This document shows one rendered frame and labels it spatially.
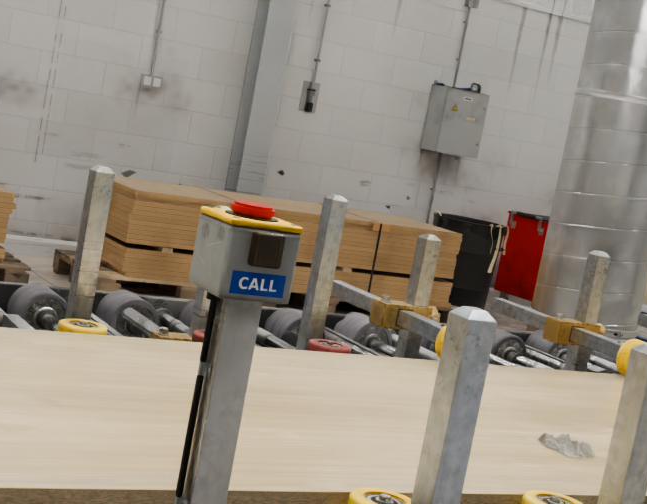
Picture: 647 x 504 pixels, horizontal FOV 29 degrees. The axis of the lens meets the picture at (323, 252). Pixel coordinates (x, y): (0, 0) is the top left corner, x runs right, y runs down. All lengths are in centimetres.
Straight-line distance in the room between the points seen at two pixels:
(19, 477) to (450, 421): 44
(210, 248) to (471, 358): 30
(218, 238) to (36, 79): 741
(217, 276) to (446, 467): 33
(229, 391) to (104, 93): 754
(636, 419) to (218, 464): 49
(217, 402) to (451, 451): 27
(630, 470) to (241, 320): 51
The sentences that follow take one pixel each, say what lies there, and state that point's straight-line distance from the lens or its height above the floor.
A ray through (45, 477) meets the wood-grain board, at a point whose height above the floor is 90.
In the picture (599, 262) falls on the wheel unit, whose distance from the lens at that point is 279.
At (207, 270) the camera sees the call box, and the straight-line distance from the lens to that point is 110.
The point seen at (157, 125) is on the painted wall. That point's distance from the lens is 878.
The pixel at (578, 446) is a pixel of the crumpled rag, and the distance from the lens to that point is 187.
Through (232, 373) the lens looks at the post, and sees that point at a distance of 111.
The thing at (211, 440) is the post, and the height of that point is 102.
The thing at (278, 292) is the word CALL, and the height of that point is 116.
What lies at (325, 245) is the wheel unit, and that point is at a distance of 239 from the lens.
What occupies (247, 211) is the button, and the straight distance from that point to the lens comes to 109.
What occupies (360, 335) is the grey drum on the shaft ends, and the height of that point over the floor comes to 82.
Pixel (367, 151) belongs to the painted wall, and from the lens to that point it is 957.
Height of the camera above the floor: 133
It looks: 6 degrees down
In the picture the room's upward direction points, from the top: 11 degrees clockwise
